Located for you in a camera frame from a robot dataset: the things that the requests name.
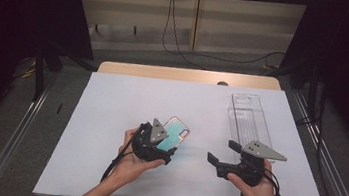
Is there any clear plastic box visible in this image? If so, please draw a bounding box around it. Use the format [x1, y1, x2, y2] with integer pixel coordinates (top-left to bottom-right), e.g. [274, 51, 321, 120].
[220, 91, 283, 169]

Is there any black power cable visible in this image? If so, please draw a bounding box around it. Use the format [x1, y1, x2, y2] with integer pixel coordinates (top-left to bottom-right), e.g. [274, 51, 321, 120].
[164, 0, 292, 71]
[159, 0, 217, 71]

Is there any teal clear phone case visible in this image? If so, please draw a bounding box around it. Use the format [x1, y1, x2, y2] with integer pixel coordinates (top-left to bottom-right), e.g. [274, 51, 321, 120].
[155, 113, 193, 155]

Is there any black metal stand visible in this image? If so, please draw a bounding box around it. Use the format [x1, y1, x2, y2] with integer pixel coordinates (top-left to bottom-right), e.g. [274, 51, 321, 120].
[28, 43, 51, 103]

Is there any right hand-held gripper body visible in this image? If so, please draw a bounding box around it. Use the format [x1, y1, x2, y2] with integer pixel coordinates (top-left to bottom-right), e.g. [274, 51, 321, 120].
[214, 136, 290, 190]

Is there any white table mat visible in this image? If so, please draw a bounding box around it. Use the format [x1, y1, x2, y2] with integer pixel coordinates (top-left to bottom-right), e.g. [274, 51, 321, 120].
[32, 61, 347, 196]

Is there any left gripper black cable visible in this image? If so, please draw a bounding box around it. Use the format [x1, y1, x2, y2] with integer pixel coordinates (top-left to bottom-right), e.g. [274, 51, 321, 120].
[100, 119, 145, 188]

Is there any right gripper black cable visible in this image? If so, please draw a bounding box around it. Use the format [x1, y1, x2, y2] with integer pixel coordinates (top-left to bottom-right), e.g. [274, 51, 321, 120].
[260, 168, 285, 196]

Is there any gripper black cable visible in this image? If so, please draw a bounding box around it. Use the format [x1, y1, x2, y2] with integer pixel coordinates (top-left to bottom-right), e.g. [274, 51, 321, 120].
[100, 119, 145, 188]
[260, 168, 285, 196]

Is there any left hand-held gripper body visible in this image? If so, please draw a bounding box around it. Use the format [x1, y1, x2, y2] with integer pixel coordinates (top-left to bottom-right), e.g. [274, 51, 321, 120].
[129, 115, 172, 164]

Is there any person's left hand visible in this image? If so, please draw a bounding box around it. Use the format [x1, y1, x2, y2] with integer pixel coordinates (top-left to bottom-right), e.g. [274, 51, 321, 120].
[111, 124, 170, 191]

